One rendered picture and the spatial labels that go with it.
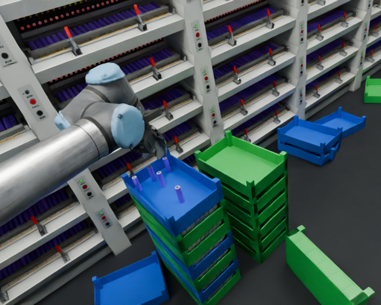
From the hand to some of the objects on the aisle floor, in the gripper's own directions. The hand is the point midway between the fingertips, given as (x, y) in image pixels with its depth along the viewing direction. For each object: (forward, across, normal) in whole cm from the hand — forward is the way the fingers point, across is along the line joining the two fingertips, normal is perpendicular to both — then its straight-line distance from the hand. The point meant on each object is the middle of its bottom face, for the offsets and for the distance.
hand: (159, 152), depth 96 cm
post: (+71, -6, +38) cm, 81 cm away
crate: (+55, +55, -21) cm, 80 cm away
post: (+56, -45, -18) cm, 74 cm away
